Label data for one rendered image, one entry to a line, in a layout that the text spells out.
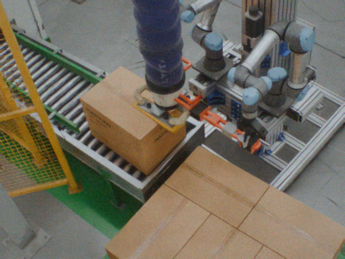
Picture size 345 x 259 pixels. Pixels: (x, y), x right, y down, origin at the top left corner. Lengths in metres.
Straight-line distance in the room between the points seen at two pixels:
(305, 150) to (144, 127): 1.40
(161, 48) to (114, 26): 3.05
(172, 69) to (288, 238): 1.27
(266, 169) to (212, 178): 0.61
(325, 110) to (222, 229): 1.61
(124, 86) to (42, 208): 1.31
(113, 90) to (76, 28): 2.37
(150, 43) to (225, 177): 1.22
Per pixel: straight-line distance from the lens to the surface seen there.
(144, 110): 2.81
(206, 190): 3.14
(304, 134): 3.91
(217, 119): 2.55
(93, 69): 3.99
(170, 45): 2.38
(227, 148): 3.76
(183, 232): 3.00
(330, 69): 4.81
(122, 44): 5.14
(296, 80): 2.71
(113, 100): 3.18
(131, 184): 3.17
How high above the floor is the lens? 3.19
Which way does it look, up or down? 50 degrees down
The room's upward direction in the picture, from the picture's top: 8 degrees counter-clockwise
